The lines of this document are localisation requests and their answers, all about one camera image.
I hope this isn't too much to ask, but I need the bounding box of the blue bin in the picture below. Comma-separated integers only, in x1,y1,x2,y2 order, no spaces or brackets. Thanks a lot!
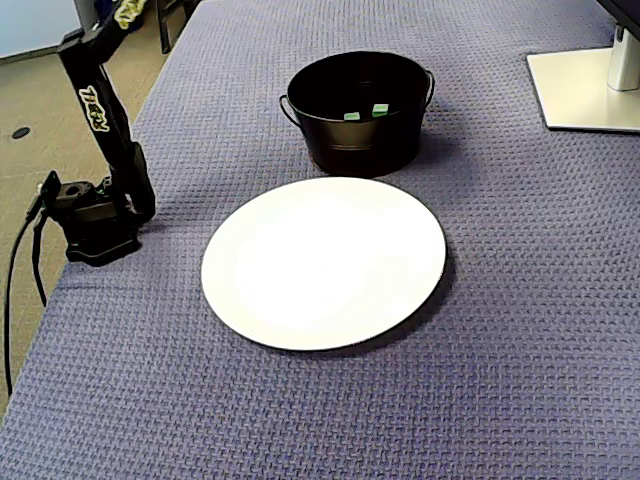
93,0,121,29

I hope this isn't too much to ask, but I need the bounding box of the black monitor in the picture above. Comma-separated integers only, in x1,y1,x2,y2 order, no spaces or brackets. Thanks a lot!
597,0,640,30

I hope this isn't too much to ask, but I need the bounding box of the silver monitor stand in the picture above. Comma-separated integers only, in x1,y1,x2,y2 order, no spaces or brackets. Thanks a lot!
526,22,640,134

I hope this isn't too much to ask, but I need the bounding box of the blue woven table cloth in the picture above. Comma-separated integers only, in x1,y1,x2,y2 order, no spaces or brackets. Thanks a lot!
0,0,640,480

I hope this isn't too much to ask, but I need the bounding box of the black cable plugged into arm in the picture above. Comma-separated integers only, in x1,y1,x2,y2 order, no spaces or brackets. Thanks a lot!
2,212,35,399

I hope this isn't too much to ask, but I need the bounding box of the black furniture leg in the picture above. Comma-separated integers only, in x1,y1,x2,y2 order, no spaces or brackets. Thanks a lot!
157,0,201,55

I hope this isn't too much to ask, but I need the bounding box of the black metal bucket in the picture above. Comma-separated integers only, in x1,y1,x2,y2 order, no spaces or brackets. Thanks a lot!
278,49,436,179

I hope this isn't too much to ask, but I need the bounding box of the white round plate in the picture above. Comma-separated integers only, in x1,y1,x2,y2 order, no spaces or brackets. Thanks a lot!
200,175,448,352

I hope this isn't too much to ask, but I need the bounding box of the short looped black cable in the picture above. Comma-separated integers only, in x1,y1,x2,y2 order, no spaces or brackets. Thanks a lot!
30,217,49,307

